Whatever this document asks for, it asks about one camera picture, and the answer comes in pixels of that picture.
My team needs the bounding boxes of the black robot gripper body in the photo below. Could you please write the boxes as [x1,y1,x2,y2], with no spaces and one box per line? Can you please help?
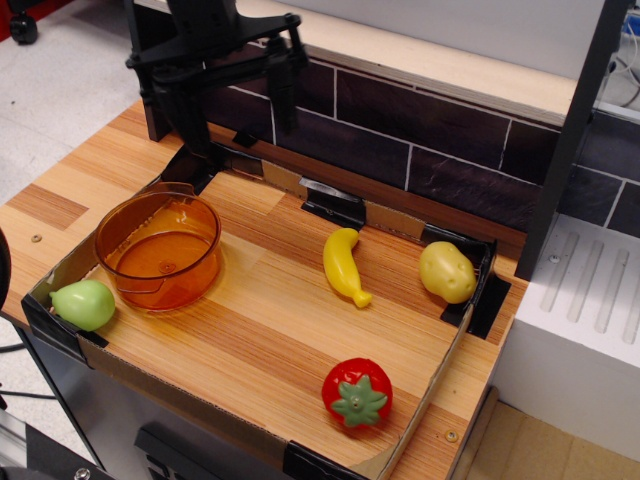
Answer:
[127,1,302,89]

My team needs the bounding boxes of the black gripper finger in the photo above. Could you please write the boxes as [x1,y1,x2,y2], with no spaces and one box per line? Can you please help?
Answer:
[265,37,308,134]
[152,74,210,158]

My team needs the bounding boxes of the yellow toy potato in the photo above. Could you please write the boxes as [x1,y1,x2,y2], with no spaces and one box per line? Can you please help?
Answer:
[419,241,477,304]

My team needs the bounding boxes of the transparent orange plastic pot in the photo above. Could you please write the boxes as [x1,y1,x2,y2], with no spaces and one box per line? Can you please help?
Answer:
[94,182,222,311]

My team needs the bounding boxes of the cardboard fence with black tape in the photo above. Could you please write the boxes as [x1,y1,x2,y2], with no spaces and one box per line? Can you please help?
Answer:
[21,137,499,479]

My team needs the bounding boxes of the black caster wheel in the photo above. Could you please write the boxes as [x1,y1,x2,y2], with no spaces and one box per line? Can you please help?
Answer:
[9,12,38,45]

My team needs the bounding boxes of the light wooden shelf board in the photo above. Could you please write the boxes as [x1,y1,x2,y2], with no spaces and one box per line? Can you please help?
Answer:
[134,0,581,127]

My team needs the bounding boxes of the yellow toy banana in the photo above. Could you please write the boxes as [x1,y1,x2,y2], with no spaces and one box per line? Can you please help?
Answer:
[323,228,372,308]

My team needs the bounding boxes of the dark tile backsplash panel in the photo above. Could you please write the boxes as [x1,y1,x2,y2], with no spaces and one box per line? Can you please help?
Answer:
[130,14,640,241]

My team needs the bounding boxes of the green toy pear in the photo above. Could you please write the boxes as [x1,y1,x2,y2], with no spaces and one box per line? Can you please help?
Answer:
[49,279,116,332]

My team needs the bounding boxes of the red toy tomato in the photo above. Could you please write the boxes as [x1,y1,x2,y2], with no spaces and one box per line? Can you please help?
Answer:
[321,358,394,429]

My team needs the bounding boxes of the white toy sink drainboard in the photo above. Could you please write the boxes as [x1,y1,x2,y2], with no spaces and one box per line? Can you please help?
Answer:
[493,215,639,460]

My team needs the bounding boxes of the dark grey vertical post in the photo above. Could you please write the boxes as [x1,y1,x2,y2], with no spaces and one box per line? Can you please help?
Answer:
[515,0,631,281]

